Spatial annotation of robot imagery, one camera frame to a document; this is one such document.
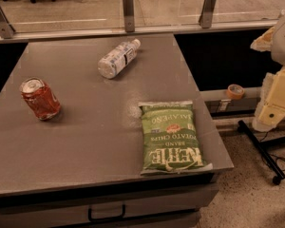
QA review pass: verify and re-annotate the orange tape roll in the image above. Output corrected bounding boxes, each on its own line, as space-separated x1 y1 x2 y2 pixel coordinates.
226 84 245 100

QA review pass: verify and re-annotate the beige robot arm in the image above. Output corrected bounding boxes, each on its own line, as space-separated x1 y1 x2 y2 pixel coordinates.
250 10 285 132

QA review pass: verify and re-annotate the red coke can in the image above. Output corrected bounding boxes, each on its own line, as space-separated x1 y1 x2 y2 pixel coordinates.
20 78 61 121

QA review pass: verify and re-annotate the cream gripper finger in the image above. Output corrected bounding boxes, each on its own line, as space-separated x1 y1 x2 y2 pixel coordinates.
252 66 285 132
250 27 275 52

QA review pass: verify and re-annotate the right metal rail bracket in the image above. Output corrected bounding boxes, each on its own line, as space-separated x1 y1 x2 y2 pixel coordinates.
199 0 217 29

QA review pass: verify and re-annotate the green jalapeno chips bag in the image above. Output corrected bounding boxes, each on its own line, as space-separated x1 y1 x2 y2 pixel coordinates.
139 101 213 175

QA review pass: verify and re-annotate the left metal rail bracket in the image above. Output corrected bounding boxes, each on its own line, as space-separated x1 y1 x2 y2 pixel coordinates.
0 6 15 39

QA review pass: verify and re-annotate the black cable on floor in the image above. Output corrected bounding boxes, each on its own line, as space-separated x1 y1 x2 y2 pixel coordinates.
258 130 285 173

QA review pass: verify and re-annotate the black drawer handle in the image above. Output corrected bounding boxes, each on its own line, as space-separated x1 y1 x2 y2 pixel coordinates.
87 204 126 223

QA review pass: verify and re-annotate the black stand leg with caster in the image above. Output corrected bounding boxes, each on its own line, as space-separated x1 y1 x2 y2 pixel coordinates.
237 121 285 185

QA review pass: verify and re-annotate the clear plastic water bottle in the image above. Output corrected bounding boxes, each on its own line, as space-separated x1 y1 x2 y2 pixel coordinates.
98 39 141 79

